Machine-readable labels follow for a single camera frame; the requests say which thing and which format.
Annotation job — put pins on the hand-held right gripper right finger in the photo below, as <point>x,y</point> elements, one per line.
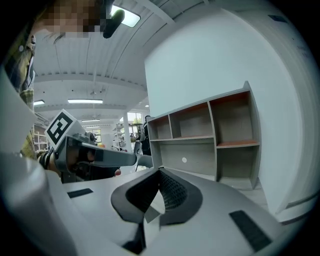
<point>212,225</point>

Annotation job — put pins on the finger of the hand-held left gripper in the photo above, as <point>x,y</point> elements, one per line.
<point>145,161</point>

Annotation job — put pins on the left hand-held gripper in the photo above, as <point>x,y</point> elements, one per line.
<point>63,130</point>

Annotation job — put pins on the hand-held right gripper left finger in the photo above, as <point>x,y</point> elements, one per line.
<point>100,212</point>

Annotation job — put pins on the person's left forearm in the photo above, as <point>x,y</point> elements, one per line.
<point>48,162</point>

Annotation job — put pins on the person's left hand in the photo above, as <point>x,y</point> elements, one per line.
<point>73,160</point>

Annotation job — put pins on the grey shelf unit orange panels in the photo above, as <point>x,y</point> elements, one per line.
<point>190,160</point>

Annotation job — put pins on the long ceiling light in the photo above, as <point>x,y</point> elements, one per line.
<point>85,101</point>
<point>38,102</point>

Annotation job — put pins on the rectangular ceiling light panel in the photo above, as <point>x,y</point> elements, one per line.
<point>128,16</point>

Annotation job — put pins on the black head-worn camera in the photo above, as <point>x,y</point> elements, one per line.
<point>112,25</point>

